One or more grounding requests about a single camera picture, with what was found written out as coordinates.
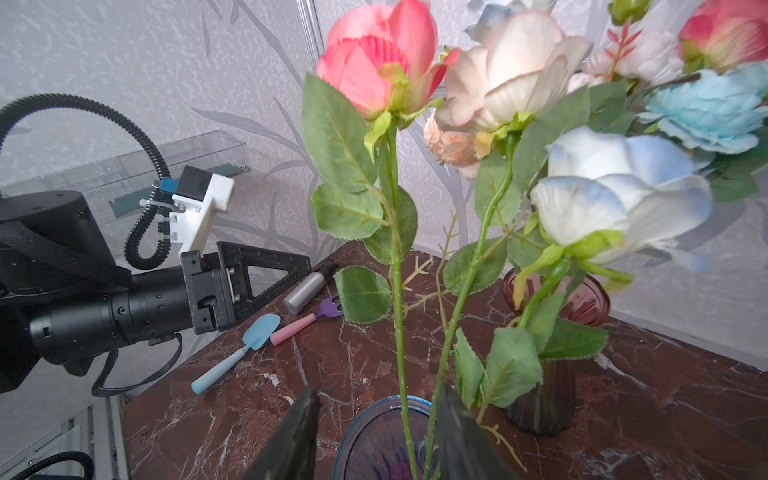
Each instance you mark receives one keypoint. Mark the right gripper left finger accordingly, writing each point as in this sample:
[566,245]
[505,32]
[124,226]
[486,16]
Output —
[290,452]

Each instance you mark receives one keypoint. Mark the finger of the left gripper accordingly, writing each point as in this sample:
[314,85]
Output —
[252,277]

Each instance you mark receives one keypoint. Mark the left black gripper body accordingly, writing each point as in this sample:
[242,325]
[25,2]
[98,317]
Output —
[157,305]

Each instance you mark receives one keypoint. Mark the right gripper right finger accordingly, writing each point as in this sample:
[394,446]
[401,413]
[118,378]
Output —
[464,451]

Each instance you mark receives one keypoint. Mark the blue purple glass vase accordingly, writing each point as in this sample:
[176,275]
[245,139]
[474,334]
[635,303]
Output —
[374,447]

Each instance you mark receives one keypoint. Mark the red glass vase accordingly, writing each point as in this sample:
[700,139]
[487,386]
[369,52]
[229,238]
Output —
[550,408]

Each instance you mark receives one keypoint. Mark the peach rose stem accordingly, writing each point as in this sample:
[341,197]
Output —
[453,148]

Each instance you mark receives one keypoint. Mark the cream rose stem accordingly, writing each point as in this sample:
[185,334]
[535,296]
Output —
[499,93]

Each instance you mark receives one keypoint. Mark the white blue rose stem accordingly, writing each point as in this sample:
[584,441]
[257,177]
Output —
[494,15]

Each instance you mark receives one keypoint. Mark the light blue flower stem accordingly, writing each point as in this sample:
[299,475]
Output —
[722,119]

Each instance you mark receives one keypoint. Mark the pink red rose stem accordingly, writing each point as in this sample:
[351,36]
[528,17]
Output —
[724,34]

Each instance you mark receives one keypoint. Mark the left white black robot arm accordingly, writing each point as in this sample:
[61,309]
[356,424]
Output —
[52,248]

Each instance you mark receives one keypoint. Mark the light blue spatula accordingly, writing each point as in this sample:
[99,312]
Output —
[253,339]

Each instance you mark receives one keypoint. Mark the spray bottle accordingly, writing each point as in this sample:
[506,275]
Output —
[308,288]

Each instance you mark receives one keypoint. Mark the pink purple garden fork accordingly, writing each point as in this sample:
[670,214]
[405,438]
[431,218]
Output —
[328,308]

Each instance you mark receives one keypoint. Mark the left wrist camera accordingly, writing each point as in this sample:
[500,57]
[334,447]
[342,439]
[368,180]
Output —
[198,195]

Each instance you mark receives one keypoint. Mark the clear plastic wall shelf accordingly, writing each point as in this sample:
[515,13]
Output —
[113,187]

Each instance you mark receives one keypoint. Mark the aluminium front rail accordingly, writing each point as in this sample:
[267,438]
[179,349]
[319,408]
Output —
[96,430]

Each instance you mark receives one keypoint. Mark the aluminium cage frame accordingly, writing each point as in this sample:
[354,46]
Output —
[311,28]

